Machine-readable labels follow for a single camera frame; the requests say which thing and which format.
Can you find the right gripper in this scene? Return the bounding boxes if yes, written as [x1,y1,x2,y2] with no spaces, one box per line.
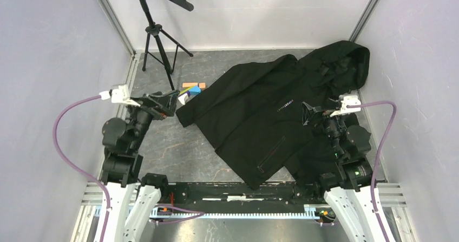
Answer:
[301,98,349,158]

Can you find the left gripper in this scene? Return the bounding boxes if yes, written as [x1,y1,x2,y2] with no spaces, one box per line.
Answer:
[122,88,180,151]

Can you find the black hooded jacket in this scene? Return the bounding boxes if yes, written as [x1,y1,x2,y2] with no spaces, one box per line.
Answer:
[176,41,370,189]

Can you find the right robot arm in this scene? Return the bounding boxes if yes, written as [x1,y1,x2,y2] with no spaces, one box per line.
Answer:
[301,96,397,241]

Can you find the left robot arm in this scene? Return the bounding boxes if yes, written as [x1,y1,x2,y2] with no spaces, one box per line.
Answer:
[96,90,180,241]

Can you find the white purple toy piece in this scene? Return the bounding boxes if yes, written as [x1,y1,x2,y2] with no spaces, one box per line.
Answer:
[178,93,190,106]

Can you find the yellow green stick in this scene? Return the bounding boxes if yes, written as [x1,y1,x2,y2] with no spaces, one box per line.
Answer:
[179,87,192,95]

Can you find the orange wooden block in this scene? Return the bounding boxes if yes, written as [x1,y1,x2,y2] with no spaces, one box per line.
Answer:
[182,82,199,89]

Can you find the blue wooden block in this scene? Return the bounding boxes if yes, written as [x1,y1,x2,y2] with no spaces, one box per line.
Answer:
[188,86,201,96]

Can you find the black music stand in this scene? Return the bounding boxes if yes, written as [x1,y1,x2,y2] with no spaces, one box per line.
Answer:
[139,0,194,90]

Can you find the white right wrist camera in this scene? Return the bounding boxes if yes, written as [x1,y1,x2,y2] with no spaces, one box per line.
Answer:
[330,94,362,117]

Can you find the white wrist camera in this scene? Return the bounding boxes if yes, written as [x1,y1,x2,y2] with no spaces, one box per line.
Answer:
[330,94,362,117]
[99,84,141,107]

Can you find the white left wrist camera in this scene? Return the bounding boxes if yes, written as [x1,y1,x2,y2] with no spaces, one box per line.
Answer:
[99,84,141,107]

